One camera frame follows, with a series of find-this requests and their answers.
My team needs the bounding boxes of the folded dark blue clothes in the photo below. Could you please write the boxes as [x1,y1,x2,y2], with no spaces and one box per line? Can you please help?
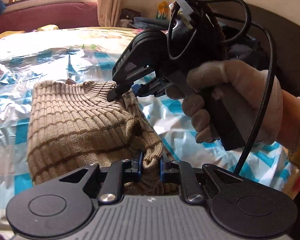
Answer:
[130,17,170,30]

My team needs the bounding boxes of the maroon padded headboard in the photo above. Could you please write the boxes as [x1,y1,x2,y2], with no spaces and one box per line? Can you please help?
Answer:
[0,2,99,34]

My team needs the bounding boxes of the pink floral bed cover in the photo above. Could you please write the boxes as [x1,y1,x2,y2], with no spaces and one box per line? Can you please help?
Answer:
[0,27,142,57]

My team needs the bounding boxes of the gloved right hand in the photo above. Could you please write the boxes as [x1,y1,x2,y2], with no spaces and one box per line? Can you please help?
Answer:
[166,60,268,143]

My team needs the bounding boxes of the right forearm yellow striped sleeve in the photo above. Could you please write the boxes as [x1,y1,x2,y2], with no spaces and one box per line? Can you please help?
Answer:
[277,91,300,170]

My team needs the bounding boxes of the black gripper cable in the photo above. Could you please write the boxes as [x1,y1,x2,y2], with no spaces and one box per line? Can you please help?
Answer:
[166,0,278,176]

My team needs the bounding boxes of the beige right curtain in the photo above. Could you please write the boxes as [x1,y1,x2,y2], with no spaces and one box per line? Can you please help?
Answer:
[97,0,122,27]

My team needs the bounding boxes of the yellow flower wall sticker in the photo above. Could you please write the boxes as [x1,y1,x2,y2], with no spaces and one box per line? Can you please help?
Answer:
[155,1,169,20]

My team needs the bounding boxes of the yellow pillow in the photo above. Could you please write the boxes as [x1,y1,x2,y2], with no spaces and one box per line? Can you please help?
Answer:
[0,24,60,40]

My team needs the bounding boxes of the beige brown striped knit sweater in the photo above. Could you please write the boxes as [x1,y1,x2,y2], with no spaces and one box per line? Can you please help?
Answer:
[27,81,178,195]

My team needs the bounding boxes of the blue checkered plastic sheet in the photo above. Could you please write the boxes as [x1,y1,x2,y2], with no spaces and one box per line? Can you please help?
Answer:
[0,33,300,230]

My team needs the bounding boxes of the dark brown handbag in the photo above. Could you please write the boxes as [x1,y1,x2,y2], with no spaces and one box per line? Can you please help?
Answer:
[120,8,141,20]

